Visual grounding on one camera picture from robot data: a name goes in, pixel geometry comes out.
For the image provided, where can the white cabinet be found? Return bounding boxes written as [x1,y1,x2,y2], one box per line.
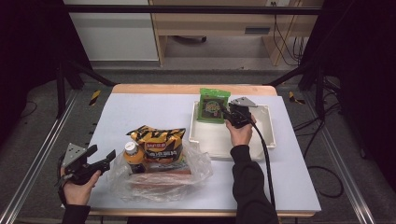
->
[64,0,160,63]

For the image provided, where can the black horizontal bar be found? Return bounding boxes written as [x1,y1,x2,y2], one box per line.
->
[64,4,323,16]

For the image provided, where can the aluminium rail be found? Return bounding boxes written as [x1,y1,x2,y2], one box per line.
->
[303,92,376,224]
[0,90,81,224]

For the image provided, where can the dark red snack packet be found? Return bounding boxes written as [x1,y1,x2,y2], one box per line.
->
[130,169,192,189]

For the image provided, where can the white plastic tray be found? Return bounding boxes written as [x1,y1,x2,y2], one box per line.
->
[189,100,277,161]

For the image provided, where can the black floor cables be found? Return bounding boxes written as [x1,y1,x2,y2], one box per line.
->
[292,77,342,160]

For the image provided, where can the right hand-held gripper black cable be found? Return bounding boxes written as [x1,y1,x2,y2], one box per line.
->
[247,119,345,208]

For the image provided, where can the yellow and black tape strip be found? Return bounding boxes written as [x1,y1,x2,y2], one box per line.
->
[288,91,306,105]
[89,89,102,106]

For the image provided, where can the clear plastic bag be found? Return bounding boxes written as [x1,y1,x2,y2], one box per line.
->
[106,139,214,203]

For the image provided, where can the black and yellow chips bag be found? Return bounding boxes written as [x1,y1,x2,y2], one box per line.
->
[125,124,187,164]

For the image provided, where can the person's right hand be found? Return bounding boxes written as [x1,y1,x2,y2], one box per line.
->
[225,115,257,147]

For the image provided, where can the green snack packet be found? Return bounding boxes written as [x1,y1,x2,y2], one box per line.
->
[196,87,232,124]

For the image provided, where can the wooden desk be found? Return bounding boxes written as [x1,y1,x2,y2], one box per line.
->
[148,0,325,67]

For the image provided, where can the black cables under desk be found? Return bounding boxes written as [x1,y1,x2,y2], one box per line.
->
[272,1,307,67]

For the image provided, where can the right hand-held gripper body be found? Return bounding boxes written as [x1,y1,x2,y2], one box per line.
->
[228,96,259,130]

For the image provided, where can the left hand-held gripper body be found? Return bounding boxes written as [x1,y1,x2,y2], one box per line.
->
[61,143,102,186]

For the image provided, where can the black curtain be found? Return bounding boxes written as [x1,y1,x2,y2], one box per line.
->
[0,0,92,141]
[300,0,396,188]

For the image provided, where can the person's left hand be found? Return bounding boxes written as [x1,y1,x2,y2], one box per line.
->
[63,169,103,206]

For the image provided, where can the black metal stand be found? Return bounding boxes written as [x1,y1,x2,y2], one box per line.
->
[267,60,326,119]
[55,59,118,119]

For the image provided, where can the orange juice bottle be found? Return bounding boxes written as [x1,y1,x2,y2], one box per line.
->
[123,141,148,175]

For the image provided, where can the dark object under desk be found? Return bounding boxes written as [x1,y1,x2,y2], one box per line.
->
[172,35,208,44]

